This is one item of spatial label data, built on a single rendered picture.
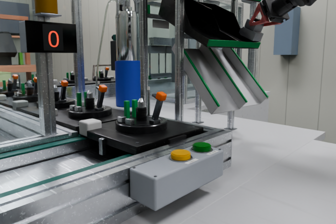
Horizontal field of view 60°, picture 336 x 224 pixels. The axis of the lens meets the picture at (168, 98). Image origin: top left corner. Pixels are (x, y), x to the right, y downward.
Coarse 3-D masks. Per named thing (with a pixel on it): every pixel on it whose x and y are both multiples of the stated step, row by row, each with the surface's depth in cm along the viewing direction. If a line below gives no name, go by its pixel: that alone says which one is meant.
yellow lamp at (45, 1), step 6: (36, 0) 67; (42, 0) 66; (48, 0) 67; (54, 0) 68; (36, 6) 67; (42, 6) 67; (48, 6) 67; (54, 6) 68; (36, 12) 67; (48, 12) 67; (54, 12) 68
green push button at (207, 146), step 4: (192, 144) 64; (196, 144) 63; (200, 144) 63; (204, 144) 63; (208, 144) 63; (192, 148) 63; (196, 148) 62; (200, 148) 61; (204, 148) 61; (208, 148) 62
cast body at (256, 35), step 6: (258, 18) 100; (246, 24) 100; (258, 24) 98; (240, 30) 105; (246, 30) 101; (252, 30) 99; (258, 30) 100; (246, 36) 101; (252, 36) 99; (258, 36) 99
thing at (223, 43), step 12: (168, 0) 99; (192, 0) 107; (168, 12) 99; (192, 12) 108; (204, 12) 103; (192, 24) 104; (204, 24) 104; (216, 24) 99; (192, 36) 90; (204, 36) 86; (216, 36) 98; (228, 36) 95
